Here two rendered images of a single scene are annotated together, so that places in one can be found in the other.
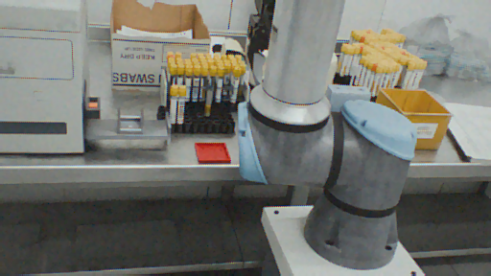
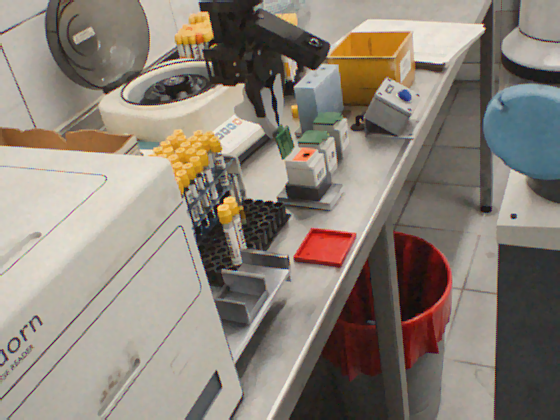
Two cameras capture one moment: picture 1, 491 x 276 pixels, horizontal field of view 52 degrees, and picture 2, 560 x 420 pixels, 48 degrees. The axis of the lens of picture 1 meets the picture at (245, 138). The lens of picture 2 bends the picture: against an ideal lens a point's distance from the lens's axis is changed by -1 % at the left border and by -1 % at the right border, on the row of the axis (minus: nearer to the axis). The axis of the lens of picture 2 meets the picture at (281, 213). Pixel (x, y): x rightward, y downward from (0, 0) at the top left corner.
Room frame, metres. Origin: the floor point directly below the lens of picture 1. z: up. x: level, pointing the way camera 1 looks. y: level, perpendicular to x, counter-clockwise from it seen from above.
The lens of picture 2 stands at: (0.42, 0.57, 1.40)
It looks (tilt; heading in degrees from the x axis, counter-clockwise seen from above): 33 degrees down; 318
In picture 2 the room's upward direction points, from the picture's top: 12 degrees counter-clockwise
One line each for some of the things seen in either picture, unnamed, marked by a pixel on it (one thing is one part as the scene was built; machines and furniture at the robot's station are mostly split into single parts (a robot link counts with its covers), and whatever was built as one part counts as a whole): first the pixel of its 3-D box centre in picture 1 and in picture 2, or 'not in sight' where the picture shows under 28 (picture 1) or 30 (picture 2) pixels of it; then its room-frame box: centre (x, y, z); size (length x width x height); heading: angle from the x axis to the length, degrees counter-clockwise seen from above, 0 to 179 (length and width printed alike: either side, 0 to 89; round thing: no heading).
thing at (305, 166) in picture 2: not in sight; (306, 172); (1.00, -0.03, 0.92); 0.05 x 0.04 x 0.06; 15
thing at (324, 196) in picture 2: not in sight; (309, 188); (1.00, -0.03, 0.89); 0.09 x 0.05 x 0.04; 15
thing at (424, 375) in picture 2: not in sight; (378, 343); (1.13, -0.32, 0.22); 0.38 x 0.37 x 0.44; 107
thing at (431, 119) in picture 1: (409, 119); (372, 68); (1.12, -0.39, 0.93); 0.13 x 0.13 x 0.10; 16
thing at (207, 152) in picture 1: (212, 152); (325, 246); (0.90, 0.06, 0.88); 0.07 x 0.07 x 0.01; 17
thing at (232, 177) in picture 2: (208, 103); (238, 205); (1.02, 0.10, 0.93); 0.01 x 0.01 x 0.10; 17
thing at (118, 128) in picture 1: (119, 125); (229, 315); (0.88, 0.26, 0.92); 0.21 x 0.07 x 0.05; 107
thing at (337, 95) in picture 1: (344, 107); (320, 101); (1.13, -0.23, 0.92); 0.10 x 0.07 x 0.10; 102
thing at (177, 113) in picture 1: (198, 103); (230, 214); (1.01, 0.12, 0.93); 0.17 x 0.09 x 0.11; 107
